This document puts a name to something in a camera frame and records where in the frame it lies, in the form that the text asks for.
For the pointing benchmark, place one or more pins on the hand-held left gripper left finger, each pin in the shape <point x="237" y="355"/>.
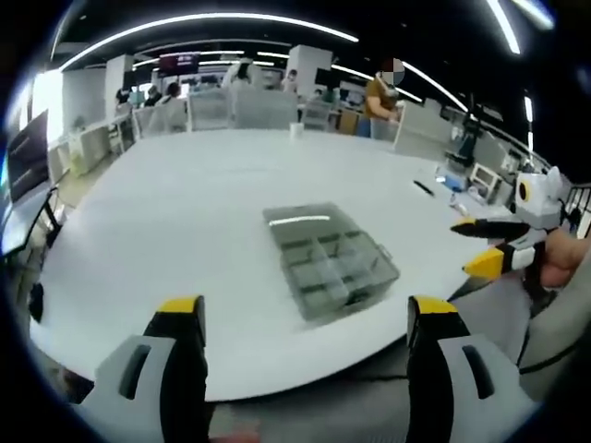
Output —
<point x="138" y="397"/>

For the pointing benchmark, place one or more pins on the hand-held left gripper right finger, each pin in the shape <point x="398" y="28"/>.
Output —
<point x="452" y="392"/>

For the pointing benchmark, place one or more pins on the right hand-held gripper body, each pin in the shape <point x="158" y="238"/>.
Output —
<point x="538" y="196"/>

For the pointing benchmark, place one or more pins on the grey transparent guide fixture box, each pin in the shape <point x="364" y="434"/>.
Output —
<point x="332" y="258"/>

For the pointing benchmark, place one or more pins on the person's right hand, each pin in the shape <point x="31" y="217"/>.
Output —
<point x="561" y="258"/>

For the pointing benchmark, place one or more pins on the clear plastic packet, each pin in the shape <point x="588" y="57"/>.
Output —
<point x="461" y="205"/>

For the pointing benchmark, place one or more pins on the white box-shaped device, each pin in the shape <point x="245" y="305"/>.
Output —
<point x="485" y="180"/>

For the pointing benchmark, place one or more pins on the blue packet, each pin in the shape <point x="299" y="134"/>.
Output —
<point x="450" y="182"/>

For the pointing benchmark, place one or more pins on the dark cloth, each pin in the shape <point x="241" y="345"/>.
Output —
<point x="69" y="383"/>

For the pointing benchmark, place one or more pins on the black pen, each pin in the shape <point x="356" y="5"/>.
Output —
<point x="424" y="188"/>

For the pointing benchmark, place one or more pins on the person's grey shirt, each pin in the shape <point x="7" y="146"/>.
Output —
<point x="563" y="323"/>

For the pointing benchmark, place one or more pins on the white standing desk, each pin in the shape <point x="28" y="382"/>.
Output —
<point x="27" y="221"/>

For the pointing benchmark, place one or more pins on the white paper cup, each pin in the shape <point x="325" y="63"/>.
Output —
<point x="296" y="130"/>

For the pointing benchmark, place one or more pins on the green waste bin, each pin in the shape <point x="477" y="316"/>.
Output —
<point x="76" y="164"/>

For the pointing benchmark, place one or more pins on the grey partition panel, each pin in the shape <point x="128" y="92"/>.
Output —
<point x="263" y="108"/>

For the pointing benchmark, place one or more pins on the dark computer monitor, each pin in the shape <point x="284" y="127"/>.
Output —
<point x="27" y="157"/>

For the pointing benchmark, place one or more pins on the wall display screen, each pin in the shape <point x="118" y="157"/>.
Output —
<point x="179" y="62"/>

